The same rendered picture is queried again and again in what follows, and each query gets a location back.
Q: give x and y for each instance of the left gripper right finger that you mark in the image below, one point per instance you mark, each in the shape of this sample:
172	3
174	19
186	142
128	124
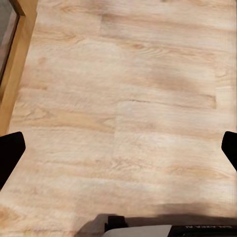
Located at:
229	147

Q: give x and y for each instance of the door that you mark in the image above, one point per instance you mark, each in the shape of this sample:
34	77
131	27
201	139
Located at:
17	22

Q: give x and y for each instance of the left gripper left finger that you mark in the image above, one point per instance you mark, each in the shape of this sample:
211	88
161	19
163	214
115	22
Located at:
12	147

